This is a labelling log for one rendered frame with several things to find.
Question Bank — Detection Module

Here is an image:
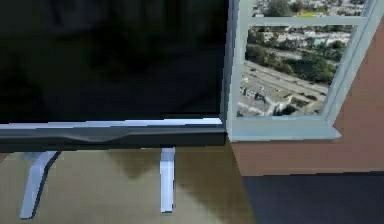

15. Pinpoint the white framed window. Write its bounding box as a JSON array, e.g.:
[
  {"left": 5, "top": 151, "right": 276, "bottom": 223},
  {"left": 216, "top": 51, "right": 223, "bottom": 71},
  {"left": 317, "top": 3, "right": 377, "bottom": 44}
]
[{"left": 226, "top": 0, "right": 384, "bottom": 143}]

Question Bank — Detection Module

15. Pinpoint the olive wooden television stand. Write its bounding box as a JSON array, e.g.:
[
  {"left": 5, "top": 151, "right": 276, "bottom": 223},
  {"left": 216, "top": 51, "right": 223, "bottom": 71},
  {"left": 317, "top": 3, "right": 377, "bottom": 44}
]
[{"left": 0, "top": 139, "right": 257, "bottom": 224}]

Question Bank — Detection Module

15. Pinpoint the black television set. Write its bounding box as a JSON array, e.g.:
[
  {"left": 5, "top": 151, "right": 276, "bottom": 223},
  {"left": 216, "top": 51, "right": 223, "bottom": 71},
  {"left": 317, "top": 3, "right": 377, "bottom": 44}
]
[{"left": 0, "top": 0, "right": 234, "bottom": 220}]

